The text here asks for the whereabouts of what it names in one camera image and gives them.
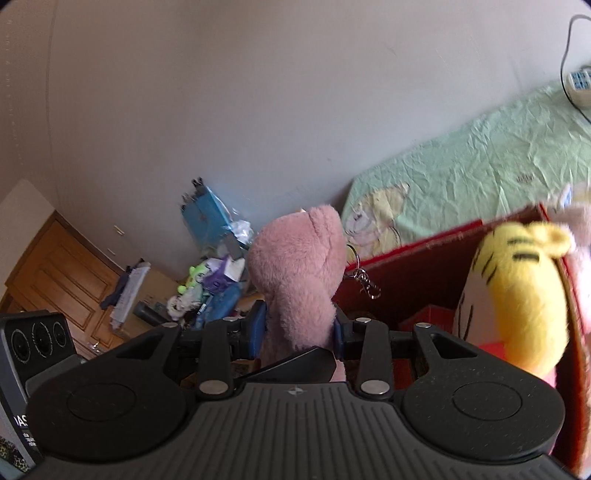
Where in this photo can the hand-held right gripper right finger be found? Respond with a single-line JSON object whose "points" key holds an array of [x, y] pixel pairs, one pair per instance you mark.
{"points": [[337, 334]]}

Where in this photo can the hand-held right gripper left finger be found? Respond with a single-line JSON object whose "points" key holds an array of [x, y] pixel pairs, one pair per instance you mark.
{"points": [[256, 325]]}

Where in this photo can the pink plush bear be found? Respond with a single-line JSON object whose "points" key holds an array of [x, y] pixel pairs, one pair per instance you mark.
{"points": [[295, 277]]}

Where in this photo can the red cardboard box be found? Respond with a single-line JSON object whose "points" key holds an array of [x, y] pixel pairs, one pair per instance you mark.
{"points": [[415, 277]]}

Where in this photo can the yellow tiger plush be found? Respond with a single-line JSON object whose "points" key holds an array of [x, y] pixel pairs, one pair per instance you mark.
{"points": [[521, 300]]}

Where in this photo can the blue patterned pouch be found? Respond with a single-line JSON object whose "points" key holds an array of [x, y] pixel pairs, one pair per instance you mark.
{"points": [[219, 307]]}

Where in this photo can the purple white toy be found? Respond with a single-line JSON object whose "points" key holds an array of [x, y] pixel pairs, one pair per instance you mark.
{"points": [[224, 277]]}

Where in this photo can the white plush toy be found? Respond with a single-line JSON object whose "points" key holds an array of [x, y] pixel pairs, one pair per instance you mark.
{"points": [[182, 307]]}

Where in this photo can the wooden door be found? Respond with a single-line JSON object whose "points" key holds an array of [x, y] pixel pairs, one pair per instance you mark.
{"points": [[60, 277]]}

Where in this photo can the green toy figure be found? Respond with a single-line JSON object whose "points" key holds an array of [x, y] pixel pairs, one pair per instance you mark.
{"points": [[191, 277]]}

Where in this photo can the brown cardboard box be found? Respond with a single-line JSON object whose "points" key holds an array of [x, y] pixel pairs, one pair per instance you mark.
{"points": [[161, 286]]}

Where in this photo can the white ribbed board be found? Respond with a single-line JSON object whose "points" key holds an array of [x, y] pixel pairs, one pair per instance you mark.
{"points": [[127, 295]]}

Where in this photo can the green cartoon bed sheet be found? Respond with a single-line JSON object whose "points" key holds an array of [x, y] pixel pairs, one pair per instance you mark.
{"points": [[485, 161]]}

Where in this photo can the white power strip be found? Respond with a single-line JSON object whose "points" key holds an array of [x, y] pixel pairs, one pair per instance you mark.
{"points": [[581, 87]]}

